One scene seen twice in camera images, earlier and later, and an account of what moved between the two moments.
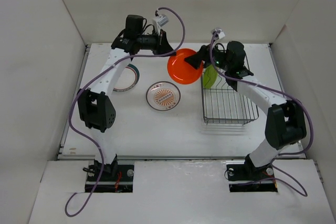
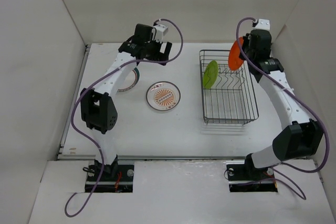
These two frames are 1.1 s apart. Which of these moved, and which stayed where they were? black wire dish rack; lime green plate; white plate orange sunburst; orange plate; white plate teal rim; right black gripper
Moved: orange plate; right black gripper
Stayed: white plate teal rim; lime green plate; black wire dish rack; white plate orange sunburst
